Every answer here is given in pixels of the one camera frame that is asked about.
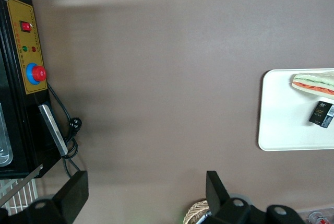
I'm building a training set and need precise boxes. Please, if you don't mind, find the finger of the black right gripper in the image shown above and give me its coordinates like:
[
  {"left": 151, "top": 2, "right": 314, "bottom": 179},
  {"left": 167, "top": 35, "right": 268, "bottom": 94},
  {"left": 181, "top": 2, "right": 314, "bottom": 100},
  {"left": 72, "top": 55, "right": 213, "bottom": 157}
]
[
  {"left": 53, "top": 171, "right": 89, "bottom": 224},
  {"left": 206, "top": 170, "right": 230, "bottom": 217}
]

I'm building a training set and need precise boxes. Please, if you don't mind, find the black sealing machine yellow panel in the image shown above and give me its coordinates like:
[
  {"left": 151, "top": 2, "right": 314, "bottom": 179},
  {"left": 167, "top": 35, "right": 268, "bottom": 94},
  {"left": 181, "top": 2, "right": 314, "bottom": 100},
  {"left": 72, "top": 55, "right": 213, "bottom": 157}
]
[{"left": 0, "top": 0, "right": 69, "bottom": 180}]

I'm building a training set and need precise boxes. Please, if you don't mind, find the small black box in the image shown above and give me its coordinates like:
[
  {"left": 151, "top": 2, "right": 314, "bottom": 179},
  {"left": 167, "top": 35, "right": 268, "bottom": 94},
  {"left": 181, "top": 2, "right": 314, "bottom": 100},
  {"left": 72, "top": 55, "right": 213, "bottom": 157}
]
[{"left": 307, "top": 100, "right": 334, "bottom": 128}]

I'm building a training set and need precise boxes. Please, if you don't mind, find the black power cable with plug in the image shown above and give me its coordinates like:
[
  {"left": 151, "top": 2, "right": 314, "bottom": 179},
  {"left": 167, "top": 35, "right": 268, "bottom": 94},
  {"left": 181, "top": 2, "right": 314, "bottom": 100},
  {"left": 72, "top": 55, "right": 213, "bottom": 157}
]
[{"left": 46, "top": 82, "right": 82, "bottom": 179}]

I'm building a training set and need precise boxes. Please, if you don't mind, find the wicker basket with foil trays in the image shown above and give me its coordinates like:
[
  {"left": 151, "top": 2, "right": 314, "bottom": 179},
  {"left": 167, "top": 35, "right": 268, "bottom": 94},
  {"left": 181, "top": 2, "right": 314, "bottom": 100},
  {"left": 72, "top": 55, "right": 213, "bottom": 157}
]
[{"left": 184, "top": 199, "right": 212, "bottom": 224}]

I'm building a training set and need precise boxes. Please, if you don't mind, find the wrapped triangle sandwich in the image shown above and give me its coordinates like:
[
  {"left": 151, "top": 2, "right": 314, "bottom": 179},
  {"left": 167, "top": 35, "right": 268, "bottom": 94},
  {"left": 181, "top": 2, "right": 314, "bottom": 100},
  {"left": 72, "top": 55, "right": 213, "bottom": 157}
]
[{"left": 291, "top": 70, "right": 334, "bottom": 100}]

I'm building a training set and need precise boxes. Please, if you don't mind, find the clear acrylic bottle rack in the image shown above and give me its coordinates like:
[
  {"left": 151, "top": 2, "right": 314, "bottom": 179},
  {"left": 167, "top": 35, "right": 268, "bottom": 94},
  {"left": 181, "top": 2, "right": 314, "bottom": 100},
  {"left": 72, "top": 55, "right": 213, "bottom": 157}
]
[{"left": 300, "top": 204, "right": 334, "bottom": 224}]

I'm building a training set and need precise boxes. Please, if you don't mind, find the white wire basket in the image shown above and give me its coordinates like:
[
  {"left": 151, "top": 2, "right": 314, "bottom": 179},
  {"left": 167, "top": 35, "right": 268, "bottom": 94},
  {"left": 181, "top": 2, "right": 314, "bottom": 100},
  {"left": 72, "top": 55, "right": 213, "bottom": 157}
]
[{"left": 0, "top": 165, "right": 44, "bottom": 216}]

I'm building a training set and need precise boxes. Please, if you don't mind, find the red cola bottle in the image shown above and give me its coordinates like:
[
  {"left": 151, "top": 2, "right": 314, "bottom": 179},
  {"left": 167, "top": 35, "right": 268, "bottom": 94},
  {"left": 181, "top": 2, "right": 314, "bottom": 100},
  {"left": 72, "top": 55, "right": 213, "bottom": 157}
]
[{"left": 308, "top": 212, "right": 330, "bottom": 224}]

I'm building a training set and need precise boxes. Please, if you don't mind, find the beige plastic tray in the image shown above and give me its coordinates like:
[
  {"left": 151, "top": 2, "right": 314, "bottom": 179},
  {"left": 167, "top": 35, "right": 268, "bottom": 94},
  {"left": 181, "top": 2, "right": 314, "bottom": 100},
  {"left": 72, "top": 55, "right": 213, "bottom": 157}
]
[{"left": 258, "top": 68, "right": 334, "bottom": 152}]

